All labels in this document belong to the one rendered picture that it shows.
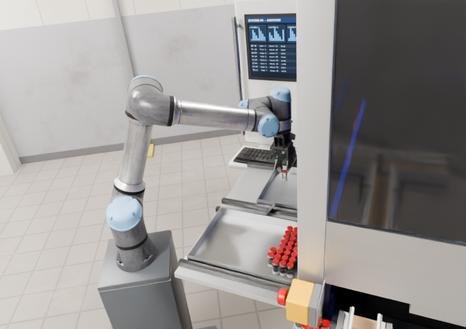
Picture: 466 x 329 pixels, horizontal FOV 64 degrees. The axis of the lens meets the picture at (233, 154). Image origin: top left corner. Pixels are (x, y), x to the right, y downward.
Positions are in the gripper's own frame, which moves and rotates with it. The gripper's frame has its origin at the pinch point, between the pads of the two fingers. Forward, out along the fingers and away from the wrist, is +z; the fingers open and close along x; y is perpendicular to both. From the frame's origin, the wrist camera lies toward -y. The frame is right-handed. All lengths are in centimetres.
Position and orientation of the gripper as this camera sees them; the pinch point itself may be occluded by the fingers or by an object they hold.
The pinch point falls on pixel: (284, 169)
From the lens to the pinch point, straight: 155.1
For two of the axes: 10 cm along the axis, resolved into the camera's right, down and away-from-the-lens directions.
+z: 0.9, 8.7, 4.9
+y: -3.8, 4.8, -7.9
